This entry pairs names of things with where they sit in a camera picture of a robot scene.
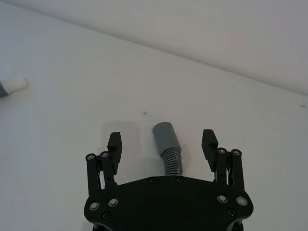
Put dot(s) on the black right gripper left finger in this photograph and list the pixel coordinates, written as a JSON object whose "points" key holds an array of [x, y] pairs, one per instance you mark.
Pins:
{"points": [[116, 149]]}

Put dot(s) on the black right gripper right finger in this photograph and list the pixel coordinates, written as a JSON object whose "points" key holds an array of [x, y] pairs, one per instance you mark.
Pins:
{"points": [[209, 146]]}

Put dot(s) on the white and grey cylindrical plug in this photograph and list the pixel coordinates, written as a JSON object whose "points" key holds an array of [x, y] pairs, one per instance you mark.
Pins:
{"points": [[16, 83]]}

